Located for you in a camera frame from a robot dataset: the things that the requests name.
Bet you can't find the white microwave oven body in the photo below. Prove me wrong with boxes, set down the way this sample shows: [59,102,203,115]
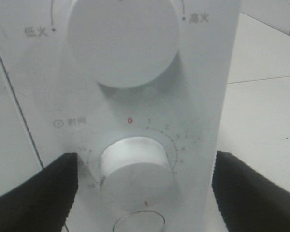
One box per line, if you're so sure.
[0,0,240,232]

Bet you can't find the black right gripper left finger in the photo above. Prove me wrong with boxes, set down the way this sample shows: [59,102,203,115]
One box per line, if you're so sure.
[0,153,78,232]

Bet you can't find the white microwave door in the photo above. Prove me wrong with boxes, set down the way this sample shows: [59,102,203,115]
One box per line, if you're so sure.
[0,55,44,196]

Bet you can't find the white round door button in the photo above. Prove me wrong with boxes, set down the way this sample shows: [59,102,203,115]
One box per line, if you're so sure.
[113,211,165,232]

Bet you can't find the white microwave knob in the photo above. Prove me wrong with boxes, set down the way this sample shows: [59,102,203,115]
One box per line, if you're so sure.
[99,136,178,215]
[66,0,180,88]

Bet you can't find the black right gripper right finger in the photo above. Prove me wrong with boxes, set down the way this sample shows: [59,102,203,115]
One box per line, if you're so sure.
[212,151,290,232]

